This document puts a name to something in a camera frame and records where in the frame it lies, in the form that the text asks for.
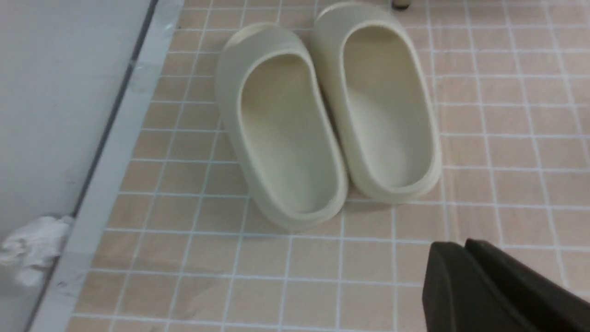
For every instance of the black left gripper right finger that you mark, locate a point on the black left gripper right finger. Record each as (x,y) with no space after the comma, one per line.
(544,304)

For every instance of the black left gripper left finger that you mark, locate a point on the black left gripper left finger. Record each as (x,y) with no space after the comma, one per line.
(458,296)

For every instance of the cream slipper, inner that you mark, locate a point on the cream slipper, inner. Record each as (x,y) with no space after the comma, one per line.
(371,75)

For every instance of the cream slipper, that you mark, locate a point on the cream slipper,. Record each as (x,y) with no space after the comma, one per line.
(371,75)
(268,97)

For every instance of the cream slipper, outer left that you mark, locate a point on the cream slipper, outer left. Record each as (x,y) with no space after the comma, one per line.
(268,97)

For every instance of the crumpled white cloth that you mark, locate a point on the crumpled white cloth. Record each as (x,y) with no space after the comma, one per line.
(31,249)

